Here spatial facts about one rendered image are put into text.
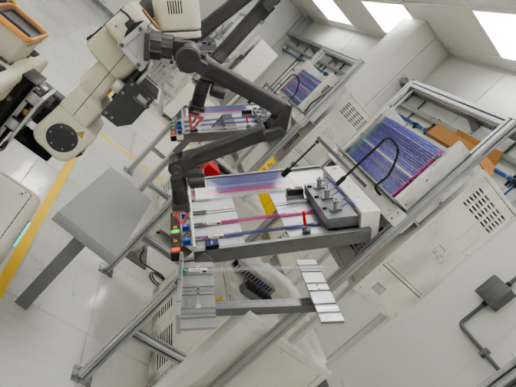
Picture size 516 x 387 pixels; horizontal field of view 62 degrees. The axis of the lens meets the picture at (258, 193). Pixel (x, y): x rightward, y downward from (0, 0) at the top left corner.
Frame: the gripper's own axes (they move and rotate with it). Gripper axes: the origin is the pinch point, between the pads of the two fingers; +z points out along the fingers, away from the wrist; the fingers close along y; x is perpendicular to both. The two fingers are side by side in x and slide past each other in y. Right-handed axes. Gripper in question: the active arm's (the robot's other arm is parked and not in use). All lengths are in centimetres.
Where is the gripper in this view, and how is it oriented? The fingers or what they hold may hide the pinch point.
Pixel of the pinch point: (183, 223)
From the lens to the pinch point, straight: 170.3
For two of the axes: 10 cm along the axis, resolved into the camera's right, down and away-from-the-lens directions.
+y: -1.8, -4.1, 8.9
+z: 0.2, 9.0, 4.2
